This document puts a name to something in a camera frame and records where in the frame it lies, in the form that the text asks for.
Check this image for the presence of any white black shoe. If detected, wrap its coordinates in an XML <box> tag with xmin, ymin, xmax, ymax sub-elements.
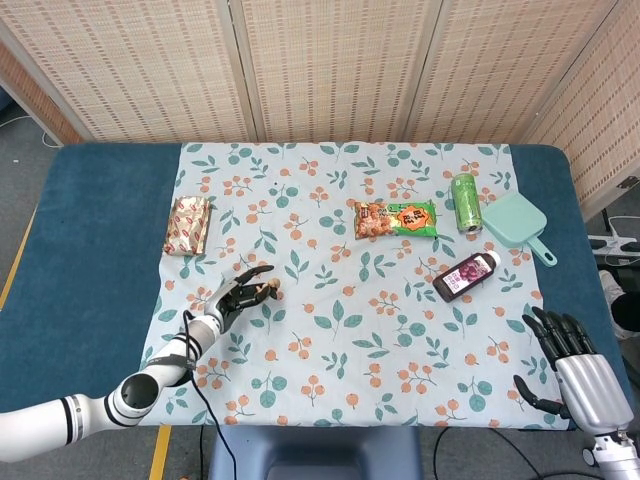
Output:
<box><xmin>599</xmin><ymin>269</ymin><xmax>640</xmax><ymax>341</ymax></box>

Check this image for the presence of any mint green handled container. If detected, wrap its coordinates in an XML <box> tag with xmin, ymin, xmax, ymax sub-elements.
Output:
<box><xmin>480</xmin><ymin>193</ymin><xmax>559</xmax><ymax>267</ymax></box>

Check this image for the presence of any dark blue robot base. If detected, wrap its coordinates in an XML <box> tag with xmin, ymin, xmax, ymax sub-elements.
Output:
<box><xmin>207</xmin><ymin>425</ymin><xmax>424</xmax><ymax>480</ymax></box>

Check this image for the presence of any dark juice bottle white cap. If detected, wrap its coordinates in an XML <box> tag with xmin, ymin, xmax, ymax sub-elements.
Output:
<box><xmin>432</xmin><ymin>250</ymin><xmax>502</xmax><ymax>303</ymax></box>

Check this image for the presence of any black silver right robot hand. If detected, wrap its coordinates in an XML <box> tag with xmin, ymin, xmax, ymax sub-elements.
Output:
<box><xmin>513</xmin><ymin>307</ymin><xmax>635</xmax><ymax>434</ymax></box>

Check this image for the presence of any green drink can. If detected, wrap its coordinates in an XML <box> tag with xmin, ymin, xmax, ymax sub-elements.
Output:
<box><xmin>450</xmin><ymin>173</ymin><xmax>484</xmax><ymax>235</ymax></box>

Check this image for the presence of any floral print tablecloth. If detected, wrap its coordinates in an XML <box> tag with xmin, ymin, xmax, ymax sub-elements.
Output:
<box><xmin>128</xmin><ymin>141</ymin><xmax>571</xmax><ymax>430</ymax></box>

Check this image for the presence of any black floor cable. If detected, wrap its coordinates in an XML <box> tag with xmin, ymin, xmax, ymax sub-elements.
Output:
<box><xmin>432</xmin><ymin>428</ymin><xmax>586</xmax><ymax>480</ymax></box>

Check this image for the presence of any gold red-print snack packet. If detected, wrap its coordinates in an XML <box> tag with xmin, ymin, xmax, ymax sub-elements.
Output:
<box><xmin>163</xmin><ymin>195</ymin><xmax>214</xmax><ymax>257</ymax></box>

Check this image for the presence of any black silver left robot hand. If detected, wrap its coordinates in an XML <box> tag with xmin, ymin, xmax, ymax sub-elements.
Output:
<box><xmin>204</xmin><ymin>264</ymin><xmax>275</xmax><ymax>334</ymax></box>

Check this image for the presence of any white floor cable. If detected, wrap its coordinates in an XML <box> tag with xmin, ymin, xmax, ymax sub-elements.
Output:
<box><xmin>0</xmin><ymin>115</ymin><xmax>62</xmax><ymax>148</ymax></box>

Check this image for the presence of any green orange snack bag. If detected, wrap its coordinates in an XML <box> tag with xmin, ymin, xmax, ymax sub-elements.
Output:
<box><xmin>353</xmin><ymin>199</ymin><xmax>440</xmax><ymax>241</ymax></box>

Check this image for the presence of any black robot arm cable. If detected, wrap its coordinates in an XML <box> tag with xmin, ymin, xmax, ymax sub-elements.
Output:
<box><xmin>180</xmin><ymin>309</ymin><xmax>239</xmax><ymax>480</ymax></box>

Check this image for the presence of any wooden bead bracelet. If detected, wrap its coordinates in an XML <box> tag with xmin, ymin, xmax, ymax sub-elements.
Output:
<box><xmin>255</xmin><ymin>278</ymin><xmax>282</xmax><ymax>302</ymax></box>

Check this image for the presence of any woven bamboo folding screen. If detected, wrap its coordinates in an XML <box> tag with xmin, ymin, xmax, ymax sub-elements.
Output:
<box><xmin>0</xmin><ymin>0</ymin><xmax>640</xmax><ymax>221</ymax></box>

